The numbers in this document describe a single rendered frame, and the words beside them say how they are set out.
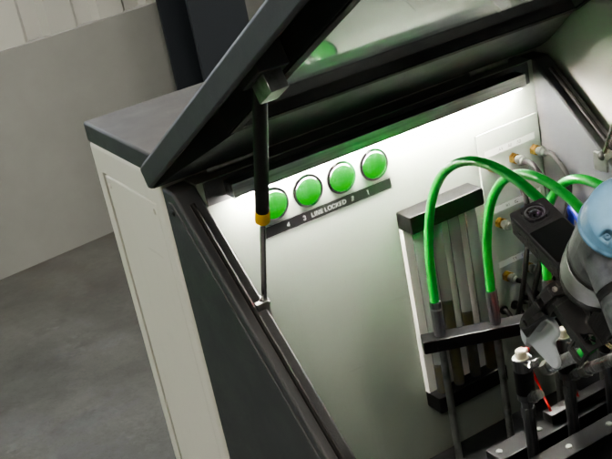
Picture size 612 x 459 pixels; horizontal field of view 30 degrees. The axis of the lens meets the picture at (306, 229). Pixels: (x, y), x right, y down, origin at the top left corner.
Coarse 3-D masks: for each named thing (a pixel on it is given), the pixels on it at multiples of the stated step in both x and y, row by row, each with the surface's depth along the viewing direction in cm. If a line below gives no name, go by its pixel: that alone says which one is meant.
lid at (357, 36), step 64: (320, 0) 115; (384, 0) 122; (448, 0) 135; (512, 0) 152; (576, 0) 168; (256, 64) 121; (320, 64) 138; (384, 64) 155; (448, 64) 168; (192, 128) 138
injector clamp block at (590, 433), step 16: (592, 416) 175; (608, 416) 172; (544, 432) 172; (560, 432) 172; (592, 432) 169; (608, 432) 169; (496, 448) 170; (512, 448) 169; (544, 448) 171; (560, 448) 167; (576, 448) 166; (592, 448) 167; (608, 448) 169
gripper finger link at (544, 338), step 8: (552, 320) 120; (536, 328) 121; (544, 328) 121; (552, 328) 120; (536, 336) 123; (544, 336) 122; (552, 336) 120; (528, 344) 126; (536, 344) 124; (544, 344) 122; (552, 344) 121; (544, 352) 123; (552, 352) 121; (552, 360) 122; (560, 360) 121
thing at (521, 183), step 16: (464, 160) 156; (480, 160) 153; (512, 176) 148; (432, 192) 166; (528, 192) 146; (432, 208) 168; (432, 224) 170; (432, 240) 172; (432, 256) 174; (432, 272) 175; (432, 288) 176; (432, 304) 177; (592, 352) 147
